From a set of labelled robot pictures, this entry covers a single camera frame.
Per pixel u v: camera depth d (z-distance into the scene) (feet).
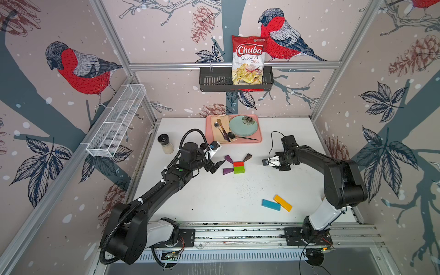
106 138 2.34
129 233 1.32
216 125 3.78
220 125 3.85
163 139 3.12
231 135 3.62
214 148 2.27
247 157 3.23
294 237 2.39
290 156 2.34
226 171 3.05
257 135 3.64
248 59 2.77
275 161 2.74
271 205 2.73
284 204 2.72
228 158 3.24
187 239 2.40
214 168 2.43
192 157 2.09
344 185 1.56
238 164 3.20
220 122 3.88
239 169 3.05
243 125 3.85
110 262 1.32
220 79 3.50
